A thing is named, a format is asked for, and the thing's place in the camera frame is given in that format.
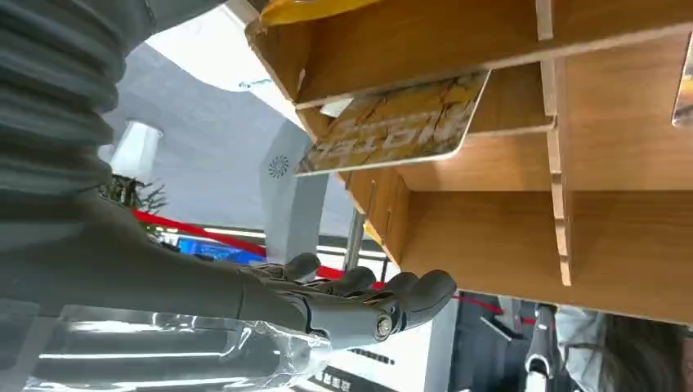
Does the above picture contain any blue display screen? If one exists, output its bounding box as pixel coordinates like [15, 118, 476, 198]
[176, 237, 266, 266]

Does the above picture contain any person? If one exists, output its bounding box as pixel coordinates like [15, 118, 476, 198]
[554, 305, 693, 392]

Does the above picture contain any red barrier belt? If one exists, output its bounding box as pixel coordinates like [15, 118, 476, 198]
[132, 209, 536, 326]

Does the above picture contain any green potted plant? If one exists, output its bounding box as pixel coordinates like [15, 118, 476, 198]
[100, 174, 169, 215]

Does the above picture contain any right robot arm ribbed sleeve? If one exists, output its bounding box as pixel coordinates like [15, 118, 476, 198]
[0, 0, 229, 198]

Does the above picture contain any wooden divided box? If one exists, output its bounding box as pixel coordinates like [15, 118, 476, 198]
[244, 0, 693, 326]

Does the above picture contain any clear plastic cover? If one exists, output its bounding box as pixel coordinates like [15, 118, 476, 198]
[21, 304, 334, 392]

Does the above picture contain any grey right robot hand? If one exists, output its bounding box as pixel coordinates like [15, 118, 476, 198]
[0, 189, 458, 350]

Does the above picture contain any silver stanchion post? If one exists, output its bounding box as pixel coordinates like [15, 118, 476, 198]
[343, 207, 366, 272]

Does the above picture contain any black sign with white text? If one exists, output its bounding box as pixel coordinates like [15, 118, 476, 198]
[311, 365, 402, 392]

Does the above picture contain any grey kiosk stand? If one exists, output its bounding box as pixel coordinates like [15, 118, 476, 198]
[258, 119, 355, 266]

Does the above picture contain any yellow padded bag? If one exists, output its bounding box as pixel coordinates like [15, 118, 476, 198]
[259, 0, 380, 27]

